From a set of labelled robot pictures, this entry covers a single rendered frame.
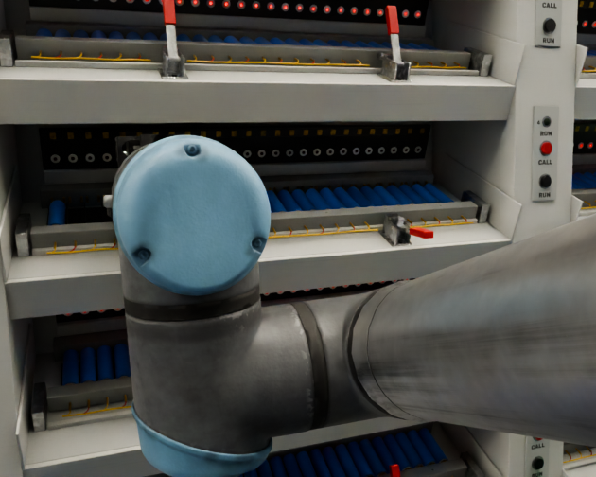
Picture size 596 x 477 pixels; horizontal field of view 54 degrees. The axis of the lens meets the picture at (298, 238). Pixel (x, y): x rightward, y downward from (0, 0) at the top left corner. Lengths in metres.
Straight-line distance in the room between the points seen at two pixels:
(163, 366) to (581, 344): 0.25
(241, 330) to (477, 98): 0.51
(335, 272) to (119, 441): 0.31
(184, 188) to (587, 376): 0.23
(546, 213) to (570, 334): 0.66
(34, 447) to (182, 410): 0.37
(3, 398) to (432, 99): 0.58
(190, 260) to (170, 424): 0.11
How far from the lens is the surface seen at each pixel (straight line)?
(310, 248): 0.71
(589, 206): 0.98
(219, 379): 0.38
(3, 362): 0.67
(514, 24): 0.84
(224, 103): 0.66
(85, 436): 0.73
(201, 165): 0.34
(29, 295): 0.66
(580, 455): 1.10
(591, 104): 0.91
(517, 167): 0.82
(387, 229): 0.75
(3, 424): 0.70
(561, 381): 0.21
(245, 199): 0.35
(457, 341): 0.26
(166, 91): 0.65
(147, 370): 0.39
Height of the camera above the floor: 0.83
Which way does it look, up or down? 8 degrees down
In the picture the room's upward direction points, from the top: 2 degrees counter-clockwise
